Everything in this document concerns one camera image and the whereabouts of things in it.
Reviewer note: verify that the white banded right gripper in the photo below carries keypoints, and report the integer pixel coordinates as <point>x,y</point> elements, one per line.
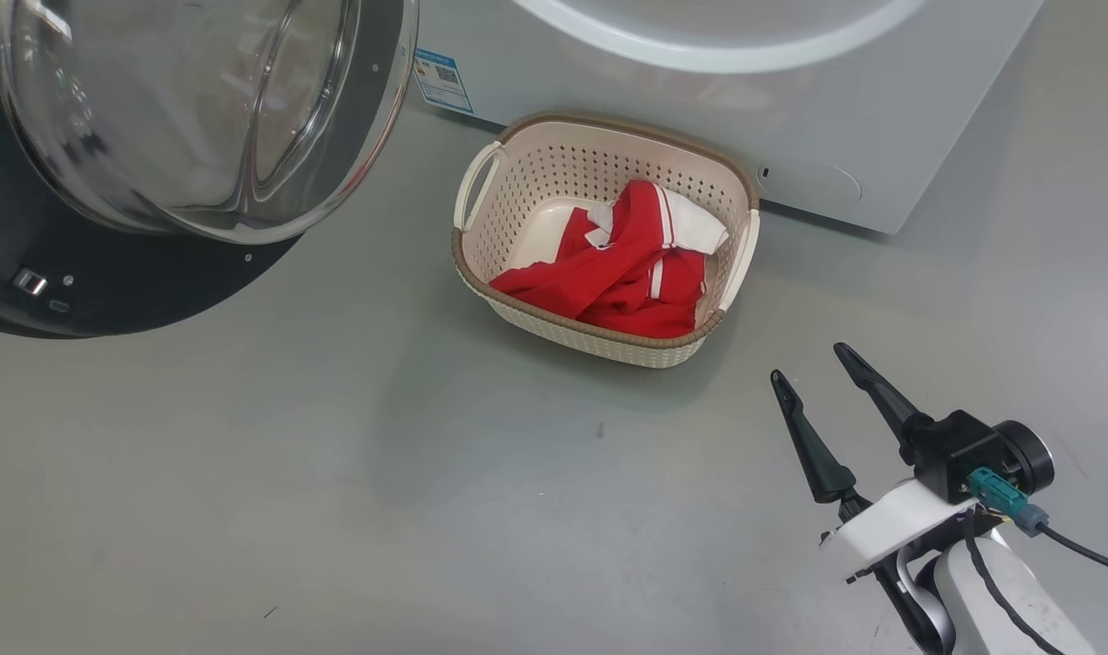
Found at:
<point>891,523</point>

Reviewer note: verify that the red white garment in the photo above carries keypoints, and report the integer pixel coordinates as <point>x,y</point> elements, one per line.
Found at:
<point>627,273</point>

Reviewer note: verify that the round glass washing machine door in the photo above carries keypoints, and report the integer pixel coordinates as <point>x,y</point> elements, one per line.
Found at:
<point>154,273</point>

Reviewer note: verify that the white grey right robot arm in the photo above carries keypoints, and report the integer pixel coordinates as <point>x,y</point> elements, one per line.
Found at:
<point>1018,582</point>

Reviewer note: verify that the white washing machine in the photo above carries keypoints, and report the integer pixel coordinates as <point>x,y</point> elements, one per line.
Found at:
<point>881,109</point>

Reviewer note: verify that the cream perforated laundry basket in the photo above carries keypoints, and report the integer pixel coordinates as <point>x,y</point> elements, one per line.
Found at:
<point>527,173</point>

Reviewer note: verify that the white drain filter cover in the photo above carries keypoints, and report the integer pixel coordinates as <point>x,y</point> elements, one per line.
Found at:
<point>813,185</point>

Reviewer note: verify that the blue white energy sticker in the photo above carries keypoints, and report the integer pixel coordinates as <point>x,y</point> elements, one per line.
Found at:
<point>442,82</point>

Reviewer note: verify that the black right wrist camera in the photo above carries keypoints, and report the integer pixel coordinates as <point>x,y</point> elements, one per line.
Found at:
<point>963,446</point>

